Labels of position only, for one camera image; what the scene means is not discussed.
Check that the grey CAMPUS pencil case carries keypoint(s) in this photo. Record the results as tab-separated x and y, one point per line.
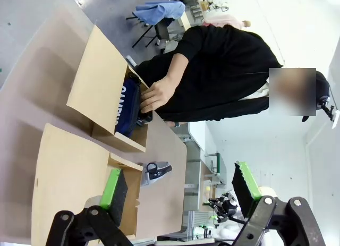
159	174

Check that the white desk grey legs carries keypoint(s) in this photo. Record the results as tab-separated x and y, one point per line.
196	134

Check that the navy CAMPUS pencil case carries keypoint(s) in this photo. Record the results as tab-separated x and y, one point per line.
127	105

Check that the person's black cardigan torso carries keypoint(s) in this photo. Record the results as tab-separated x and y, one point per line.
225	70

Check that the large cardboard box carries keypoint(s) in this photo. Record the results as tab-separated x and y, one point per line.
69	171

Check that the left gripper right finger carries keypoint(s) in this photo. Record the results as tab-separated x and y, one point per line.
243	187

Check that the cluttered background workbench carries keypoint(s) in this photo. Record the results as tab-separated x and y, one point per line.
199	4

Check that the grey metal table frame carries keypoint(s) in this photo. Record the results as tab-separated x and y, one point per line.
191	177

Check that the wooden bench top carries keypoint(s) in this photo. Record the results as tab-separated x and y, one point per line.
205	174

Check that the blue cloth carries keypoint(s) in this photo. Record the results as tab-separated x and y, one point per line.
159	10

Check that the person's right forearm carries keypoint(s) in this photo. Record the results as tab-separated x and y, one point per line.
178	68

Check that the head-mounted black camera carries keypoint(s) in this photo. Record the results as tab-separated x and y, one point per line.
328	108

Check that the background person in pink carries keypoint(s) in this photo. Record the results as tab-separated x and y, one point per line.
223	19

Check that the black chair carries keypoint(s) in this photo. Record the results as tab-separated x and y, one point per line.
162	30

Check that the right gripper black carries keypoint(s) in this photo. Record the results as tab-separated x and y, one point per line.
225	207

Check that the person's right hand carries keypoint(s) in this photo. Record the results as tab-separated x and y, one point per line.
159	94

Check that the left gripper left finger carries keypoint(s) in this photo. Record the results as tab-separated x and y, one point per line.
117	195

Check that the person's head black hair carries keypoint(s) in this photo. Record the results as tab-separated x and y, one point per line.
322	84

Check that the small cardboard box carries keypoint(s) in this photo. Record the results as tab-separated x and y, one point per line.
98	78

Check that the green metal frame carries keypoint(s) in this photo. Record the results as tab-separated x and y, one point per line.
218	163

